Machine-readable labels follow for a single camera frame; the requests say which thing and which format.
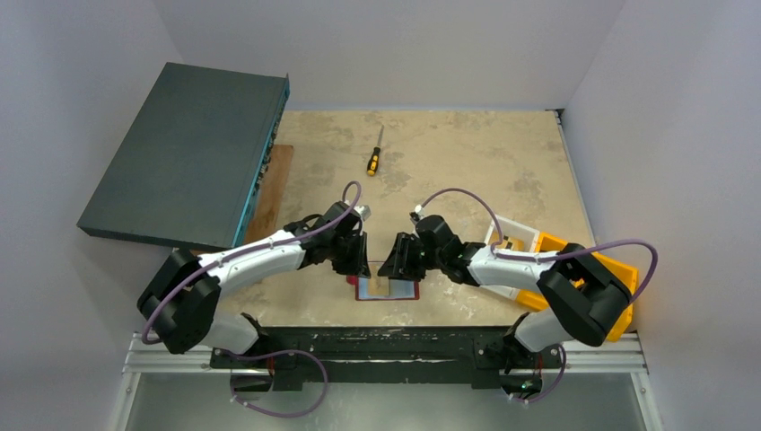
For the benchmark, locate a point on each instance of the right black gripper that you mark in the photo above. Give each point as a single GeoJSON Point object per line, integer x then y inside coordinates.
{"type": "Point", "coordinates": [403, 256]}

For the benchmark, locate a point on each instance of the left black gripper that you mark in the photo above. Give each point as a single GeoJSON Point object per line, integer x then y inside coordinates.
{"type": "Point", "coordinates": [357, 266]}

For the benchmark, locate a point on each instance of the gold credit card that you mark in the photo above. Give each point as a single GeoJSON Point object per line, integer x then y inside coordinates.
{"type": "Point", "coordinates": [378, 286]}

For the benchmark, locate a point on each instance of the red card holder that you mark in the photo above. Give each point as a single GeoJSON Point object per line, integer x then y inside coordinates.
{"type": "Point", "coordinates": [400, 290]}

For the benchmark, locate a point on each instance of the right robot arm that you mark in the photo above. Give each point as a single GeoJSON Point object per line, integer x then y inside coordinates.
{"type": "Point", "coordinates": [584, 298]}

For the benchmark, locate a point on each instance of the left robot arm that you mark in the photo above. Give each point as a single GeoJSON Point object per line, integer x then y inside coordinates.
{"type": "Point", "coordinates": [181, 303]}

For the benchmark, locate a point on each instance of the yellow black screwdriver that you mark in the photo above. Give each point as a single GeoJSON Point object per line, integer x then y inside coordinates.
{"type": "Point", "coordinates": [374, 160]}

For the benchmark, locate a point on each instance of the wooden board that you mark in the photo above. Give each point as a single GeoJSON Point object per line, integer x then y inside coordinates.
{"type": "Point", "coordinates": [270, 195]}

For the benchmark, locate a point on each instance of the yellow plastic bin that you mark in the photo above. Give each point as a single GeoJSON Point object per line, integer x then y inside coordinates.
{"type": "Point", "coordinates": [627, 274]}

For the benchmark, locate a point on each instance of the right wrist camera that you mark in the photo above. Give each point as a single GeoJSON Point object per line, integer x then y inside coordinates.
{"type": "Point", "coordinates": [417, 214]}

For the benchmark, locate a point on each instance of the white frame tray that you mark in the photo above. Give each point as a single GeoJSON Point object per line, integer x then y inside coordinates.
{"type": "Point", "coordinates": [511, 238]}

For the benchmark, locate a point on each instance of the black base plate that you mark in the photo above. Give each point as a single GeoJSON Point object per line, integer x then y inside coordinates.
{"type": "Point", "coordinates": [474, 355]}

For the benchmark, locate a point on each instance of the dark grey network switch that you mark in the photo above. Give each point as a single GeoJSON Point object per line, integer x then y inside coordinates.
{"type": "Point", "coordinates": [188, 172]}

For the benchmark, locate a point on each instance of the aluminium rail frame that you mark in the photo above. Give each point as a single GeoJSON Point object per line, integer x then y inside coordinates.
{"type": "Point", "coordinates": [624, 356]}

